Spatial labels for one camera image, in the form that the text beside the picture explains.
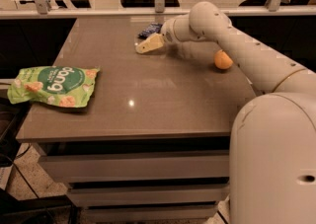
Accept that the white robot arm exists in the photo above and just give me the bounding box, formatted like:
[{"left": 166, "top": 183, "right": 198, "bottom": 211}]
[{"left": 136, "top": 2, "right": 316, "bottom": 224}]

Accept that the black floor cable left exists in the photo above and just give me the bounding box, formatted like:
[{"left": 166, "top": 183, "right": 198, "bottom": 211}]
[{"left": 0, "top": 142, "right": 57, "bottom": 224}]

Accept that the green rice chip bag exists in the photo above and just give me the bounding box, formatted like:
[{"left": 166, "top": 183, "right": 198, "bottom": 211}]
[{"left": 7, "top": 66, "right": 100, "bottom": 109}]

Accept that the orange fruit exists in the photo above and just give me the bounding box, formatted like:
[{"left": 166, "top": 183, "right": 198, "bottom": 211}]
[{"left": 213, "top": 50, "right": 233, "bottom": 70}]

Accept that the grey drawer cabinet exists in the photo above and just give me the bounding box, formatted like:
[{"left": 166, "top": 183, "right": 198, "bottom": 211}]
[{"left": 18, "top": 17, "right": 254, "bottom": 223}]

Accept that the blue rxbar blueberry wrapper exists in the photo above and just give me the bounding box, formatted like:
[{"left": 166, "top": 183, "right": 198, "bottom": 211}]
[{"left": 138, "top": 23, "right": 162, "bottom": 39}]

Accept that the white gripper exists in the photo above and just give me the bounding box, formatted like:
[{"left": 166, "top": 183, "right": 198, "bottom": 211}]
[{"left": 135, "top": 16, "right": 190, "bottom": 54}]

